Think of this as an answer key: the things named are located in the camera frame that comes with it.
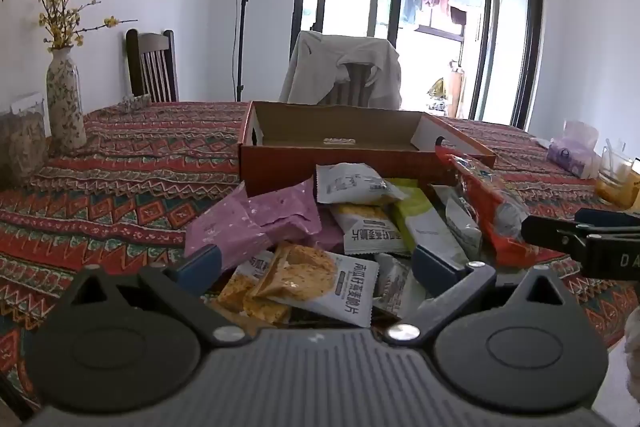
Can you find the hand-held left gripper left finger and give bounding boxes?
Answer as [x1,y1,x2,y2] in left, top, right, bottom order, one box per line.
[70,244,251,349]

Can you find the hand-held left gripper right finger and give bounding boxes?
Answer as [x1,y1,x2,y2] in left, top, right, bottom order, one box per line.
[385,244,578,349]

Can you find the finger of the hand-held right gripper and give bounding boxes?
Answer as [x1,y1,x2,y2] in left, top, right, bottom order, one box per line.
[574,207,640,236]
[520,214,601,261]

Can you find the orange crisps snack packet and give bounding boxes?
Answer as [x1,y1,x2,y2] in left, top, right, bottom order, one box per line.
[215,251,292,325]

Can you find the green white snack packet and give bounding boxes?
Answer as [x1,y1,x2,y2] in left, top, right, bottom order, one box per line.
[387,178,471,270]

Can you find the pink snack packet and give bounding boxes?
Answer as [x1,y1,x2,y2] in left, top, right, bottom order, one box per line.
[300,202,347,253]
[184,181,323,268]

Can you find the white yellow crisps packet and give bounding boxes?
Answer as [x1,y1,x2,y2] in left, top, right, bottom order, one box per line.
[330,202,412,256]

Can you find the orange red snack packet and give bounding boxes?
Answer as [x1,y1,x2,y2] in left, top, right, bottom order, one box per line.
[434,146,543,269]

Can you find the large white crisps packet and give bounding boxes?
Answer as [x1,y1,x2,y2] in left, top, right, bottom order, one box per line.
[249,242,375,327]

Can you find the orange cardboard box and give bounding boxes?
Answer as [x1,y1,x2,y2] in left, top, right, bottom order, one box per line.
[237,101,497,198]

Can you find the glass cup with yellow drink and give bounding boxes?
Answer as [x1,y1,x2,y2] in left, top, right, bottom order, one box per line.
[595,138,640,210]

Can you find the purple tissue pack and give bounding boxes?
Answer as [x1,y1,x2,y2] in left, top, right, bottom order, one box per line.
[546,119,601,179]

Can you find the yellow green bag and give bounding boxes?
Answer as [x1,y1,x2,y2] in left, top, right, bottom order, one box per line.
[426,77,450,112]

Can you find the tall tan cylinder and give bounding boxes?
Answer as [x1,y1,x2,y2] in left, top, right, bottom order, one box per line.
[447,61,466,118]

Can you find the jacket-draped wooden chair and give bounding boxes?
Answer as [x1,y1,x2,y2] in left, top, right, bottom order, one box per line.
[320,63,382,108]

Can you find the floral ceramic vase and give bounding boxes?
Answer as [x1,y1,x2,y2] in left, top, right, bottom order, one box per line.
[46,47,88,152]

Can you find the dark wooden chair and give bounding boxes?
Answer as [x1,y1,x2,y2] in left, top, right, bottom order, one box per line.
[125,28,180,104]

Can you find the glass storage jar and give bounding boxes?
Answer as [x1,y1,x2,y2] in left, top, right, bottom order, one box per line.
[0,92,51,190]

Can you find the beige jacket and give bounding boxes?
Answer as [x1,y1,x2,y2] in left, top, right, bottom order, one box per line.
[278,30,402,110]

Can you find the black light stand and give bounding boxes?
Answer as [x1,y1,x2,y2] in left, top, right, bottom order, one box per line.
[234,0,268,102]

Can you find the yellow flower branches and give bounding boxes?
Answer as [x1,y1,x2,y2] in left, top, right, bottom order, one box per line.
[34,0,138,52]

